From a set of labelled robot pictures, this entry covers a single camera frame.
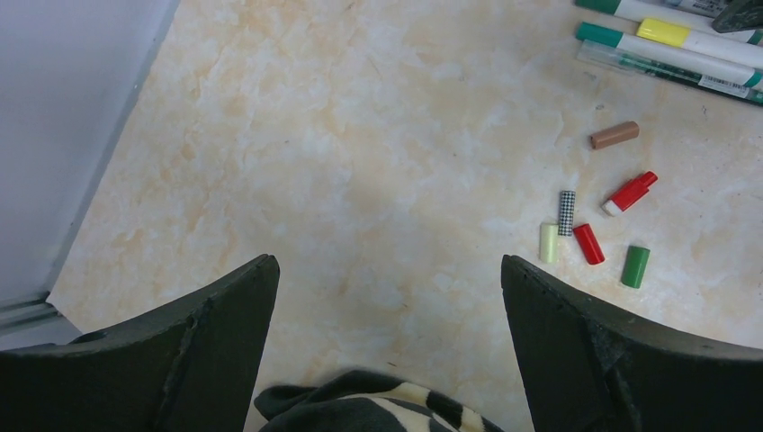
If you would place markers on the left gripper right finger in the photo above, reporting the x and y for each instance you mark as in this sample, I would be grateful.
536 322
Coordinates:
588 365

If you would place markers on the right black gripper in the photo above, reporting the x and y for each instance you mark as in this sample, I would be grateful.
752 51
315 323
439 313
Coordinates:
738 16

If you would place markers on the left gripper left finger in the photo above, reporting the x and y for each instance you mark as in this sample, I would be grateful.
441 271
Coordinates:
188 365

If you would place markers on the green cap white marker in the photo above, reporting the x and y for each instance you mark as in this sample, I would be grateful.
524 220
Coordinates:
681 58

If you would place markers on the yellow cap white marker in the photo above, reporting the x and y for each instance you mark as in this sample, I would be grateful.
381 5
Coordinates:
701 42

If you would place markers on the green pen cap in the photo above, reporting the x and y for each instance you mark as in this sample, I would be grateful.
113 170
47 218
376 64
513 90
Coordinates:
635 265

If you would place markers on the red cylindrical pen cap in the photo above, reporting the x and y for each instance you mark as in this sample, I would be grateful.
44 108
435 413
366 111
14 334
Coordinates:
590 248

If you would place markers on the yellow pen cap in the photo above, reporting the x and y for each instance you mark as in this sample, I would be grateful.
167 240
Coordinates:
548 243

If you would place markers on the dark green ink pen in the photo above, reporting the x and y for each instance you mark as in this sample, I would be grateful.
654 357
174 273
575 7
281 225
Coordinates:
628 63

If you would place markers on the brown pen cap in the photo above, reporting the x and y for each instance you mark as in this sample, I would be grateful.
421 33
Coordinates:
622 132

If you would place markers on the houndstooth pen cap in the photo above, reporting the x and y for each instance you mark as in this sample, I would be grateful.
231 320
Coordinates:
567 202

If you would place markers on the red stepped pen cap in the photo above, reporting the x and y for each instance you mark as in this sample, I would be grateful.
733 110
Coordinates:
629 194

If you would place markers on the black floral plush blanket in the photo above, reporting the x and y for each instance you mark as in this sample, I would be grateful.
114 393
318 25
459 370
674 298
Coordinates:
361 400

